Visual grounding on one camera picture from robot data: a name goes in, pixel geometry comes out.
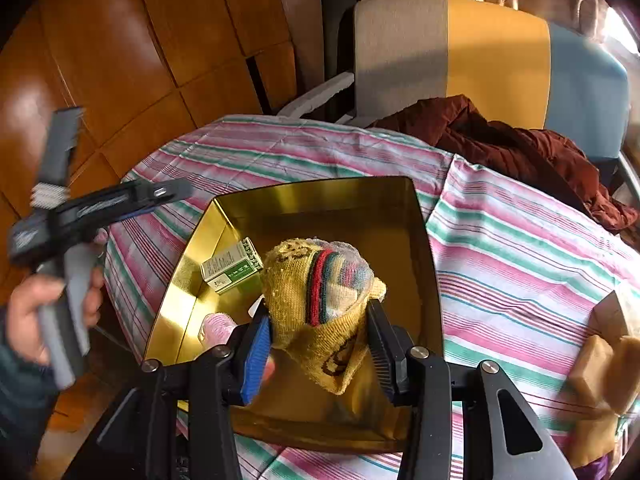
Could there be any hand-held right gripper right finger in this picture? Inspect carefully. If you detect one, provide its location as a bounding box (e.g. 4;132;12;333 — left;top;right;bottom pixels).
365;300;577;480

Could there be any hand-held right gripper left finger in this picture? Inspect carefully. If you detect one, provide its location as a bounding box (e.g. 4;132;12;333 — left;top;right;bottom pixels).
62;302;275;480

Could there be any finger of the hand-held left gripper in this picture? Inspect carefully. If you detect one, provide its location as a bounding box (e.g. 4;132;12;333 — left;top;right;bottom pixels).
116;203;165;222
107;178;194;207

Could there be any yellow striped knitted sock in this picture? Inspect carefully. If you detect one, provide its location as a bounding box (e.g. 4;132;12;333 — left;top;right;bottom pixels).
260;238;389;397

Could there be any gold metal tin box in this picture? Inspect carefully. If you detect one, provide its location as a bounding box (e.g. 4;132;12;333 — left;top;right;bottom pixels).
142;176;446;454

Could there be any person's left forearm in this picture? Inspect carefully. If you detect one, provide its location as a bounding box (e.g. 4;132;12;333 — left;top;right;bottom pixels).
0;307;60;480

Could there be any person's left hand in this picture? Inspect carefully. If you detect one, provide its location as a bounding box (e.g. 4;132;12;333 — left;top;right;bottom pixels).
7;229;109;367

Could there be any pink knitted item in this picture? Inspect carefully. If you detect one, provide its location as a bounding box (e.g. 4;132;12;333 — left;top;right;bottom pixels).
199;312;237;349

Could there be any small green white box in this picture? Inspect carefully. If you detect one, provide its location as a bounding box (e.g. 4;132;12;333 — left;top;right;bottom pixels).
201;237;265;294

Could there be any pink green striped tablecloth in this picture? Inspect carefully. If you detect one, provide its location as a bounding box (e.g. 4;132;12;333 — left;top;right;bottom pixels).
102;114;640;480

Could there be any maroon jacket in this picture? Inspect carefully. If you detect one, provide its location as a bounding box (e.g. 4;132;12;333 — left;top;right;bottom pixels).
369;94;640;250

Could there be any purple plastic bag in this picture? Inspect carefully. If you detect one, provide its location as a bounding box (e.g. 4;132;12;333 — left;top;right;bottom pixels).
574;454;623;480

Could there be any grey yellow blue chair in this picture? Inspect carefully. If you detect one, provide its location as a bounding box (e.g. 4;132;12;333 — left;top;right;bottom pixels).
276;0;640;211

